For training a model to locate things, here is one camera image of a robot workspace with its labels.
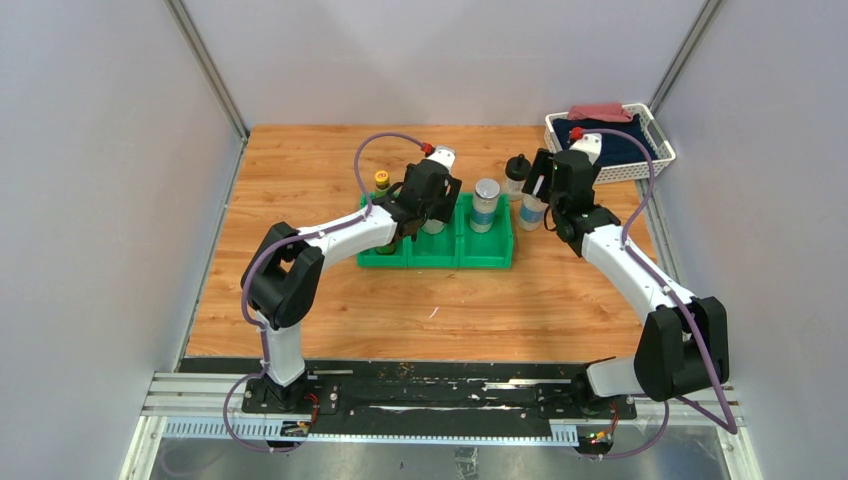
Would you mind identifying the black-spout seasoning jar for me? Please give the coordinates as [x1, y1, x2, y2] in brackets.
[502, 154, 531, 202]
[421, 219, 445, 235]

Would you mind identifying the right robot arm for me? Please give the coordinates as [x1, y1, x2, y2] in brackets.
[523, 149, 729, 418]

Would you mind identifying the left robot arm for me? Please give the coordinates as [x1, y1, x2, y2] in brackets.
[241, 148, 462, 413]

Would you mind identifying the silver-lid jar in bin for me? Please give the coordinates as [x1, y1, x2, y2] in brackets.
[469, 178, 501, 233]

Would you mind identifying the white perforated plastic basket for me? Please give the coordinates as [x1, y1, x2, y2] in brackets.
[544, 103, 677, 184]

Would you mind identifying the green three-compartment plastic bin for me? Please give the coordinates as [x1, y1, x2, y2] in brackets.
[356, 193, 514, 270]

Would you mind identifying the dark blue folded cloth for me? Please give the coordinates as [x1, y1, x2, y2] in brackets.
[551, 114, 658, 167]

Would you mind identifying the pink folded cloth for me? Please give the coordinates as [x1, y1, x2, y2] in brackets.
[566, 103, 633, 123]

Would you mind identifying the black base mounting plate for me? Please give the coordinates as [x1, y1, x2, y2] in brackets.
[178, 357, 710, 439]

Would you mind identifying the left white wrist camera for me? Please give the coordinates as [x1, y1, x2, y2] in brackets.
[423, 144, 457, 174]

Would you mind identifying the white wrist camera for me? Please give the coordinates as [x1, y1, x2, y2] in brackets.
[569, 127, 602, 165]
[423, 144, 457, 174]

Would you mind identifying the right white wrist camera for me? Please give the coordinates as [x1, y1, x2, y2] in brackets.
[569, 127, 602, 165]

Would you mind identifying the aluminium rail frame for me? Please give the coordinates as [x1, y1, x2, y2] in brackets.
[120, 359, 762, 479]

